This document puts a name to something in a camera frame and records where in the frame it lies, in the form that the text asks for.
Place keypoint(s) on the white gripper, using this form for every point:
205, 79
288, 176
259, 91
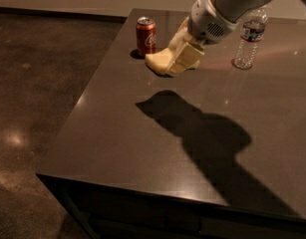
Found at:
205, 21

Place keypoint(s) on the yellow sponge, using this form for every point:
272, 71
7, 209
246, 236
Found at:
160, 62

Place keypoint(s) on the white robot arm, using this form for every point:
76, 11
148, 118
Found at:
234, 11

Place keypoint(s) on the red soda can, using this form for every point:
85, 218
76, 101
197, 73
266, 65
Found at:
145, 29

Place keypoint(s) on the clear plastic water bottle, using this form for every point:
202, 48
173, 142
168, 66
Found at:
252, 31

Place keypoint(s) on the dark table cabinet base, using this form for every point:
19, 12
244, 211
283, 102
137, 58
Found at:
113, 213

